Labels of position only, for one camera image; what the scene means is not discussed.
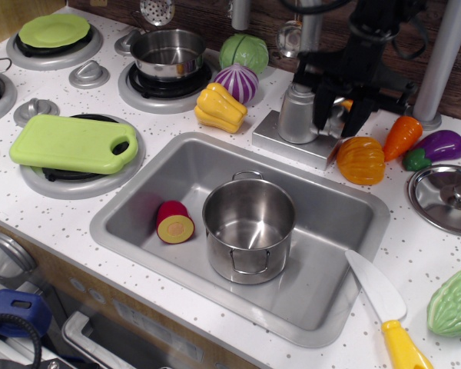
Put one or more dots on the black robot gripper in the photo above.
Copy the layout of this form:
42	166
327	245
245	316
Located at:
356	75

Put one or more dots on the silver faucet lever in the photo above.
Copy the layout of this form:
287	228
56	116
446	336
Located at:
336	121

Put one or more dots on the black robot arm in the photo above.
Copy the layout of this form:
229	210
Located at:
374	24

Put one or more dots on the orange toy fruit slice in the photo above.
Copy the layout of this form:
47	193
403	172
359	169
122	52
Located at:
347	104

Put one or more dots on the silver toy faucet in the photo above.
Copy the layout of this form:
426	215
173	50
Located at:
291	133

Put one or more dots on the orange toy pumpkin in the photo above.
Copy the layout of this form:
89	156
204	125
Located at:
361	161

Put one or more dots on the orange toy carrot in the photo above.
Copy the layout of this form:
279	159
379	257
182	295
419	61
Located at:
404	133

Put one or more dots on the silver hanging spoon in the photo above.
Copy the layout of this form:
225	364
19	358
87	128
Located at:
288	38

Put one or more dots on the purple white toy onion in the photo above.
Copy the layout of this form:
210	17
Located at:
240	81

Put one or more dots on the purple toy eggplant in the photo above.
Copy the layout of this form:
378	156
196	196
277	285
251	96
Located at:
439	146

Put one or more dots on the green toy cabbage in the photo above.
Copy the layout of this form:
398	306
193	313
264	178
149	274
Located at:
247	50

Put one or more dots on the yellow toy squash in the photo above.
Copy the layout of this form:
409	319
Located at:
216	107

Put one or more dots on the silver pole top centre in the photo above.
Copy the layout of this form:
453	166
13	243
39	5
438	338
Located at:
240	14

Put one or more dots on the silver pole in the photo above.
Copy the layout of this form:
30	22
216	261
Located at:
240	14
441	62

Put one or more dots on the steel pot lid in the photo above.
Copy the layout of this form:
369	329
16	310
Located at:
435	194

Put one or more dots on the silver pole right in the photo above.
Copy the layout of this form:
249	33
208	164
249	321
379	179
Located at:
441	62

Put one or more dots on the steel pot in sink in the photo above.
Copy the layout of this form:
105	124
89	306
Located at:
249	222

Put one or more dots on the steel saucepan on burner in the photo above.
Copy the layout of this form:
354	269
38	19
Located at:
168	54

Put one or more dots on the silver sink basin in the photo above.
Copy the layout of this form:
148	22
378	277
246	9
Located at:
198	187

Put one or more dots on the white yellow toy knife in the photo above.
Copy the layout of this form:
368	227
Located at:
390	308

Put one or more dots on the silver slotted ladle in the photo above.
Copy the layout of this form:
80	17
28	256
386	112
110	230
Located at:
157	12

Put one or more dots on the red yellow toy fruit half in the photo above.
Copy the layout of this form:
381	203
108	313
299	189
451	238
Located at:
174	224

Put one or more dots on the grey stove knob rear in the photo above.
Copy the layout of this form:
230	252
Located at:
123	45

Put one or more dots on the grey stove knob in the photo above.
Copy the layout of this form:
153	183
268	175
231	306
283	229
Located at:
34	107
89	75
123	45

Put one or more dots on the green toy bitter gourd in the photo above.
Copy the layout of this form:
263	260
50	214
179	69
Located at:
444	308

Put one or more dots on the grey stove knob centre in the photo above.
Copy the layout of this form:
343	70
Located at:
89	75

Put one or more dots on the green plastic cutting board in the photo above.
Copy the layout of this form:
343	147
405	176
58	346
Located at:
75	144

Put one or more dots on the green plastic plate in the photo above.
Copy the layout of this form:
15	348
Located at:
54	31

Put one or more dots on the grey stove knob left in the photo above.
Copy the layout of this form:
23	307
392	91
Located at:
34	107

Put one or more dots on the grey oven dial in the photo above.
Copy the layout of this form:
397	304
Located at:
15	261

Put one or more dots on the silver oven door handle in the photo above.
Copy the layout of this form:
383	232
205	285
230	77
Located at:
103	342

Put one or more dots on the blue clamp with cable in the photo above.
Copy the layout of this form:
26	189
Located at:
25	315

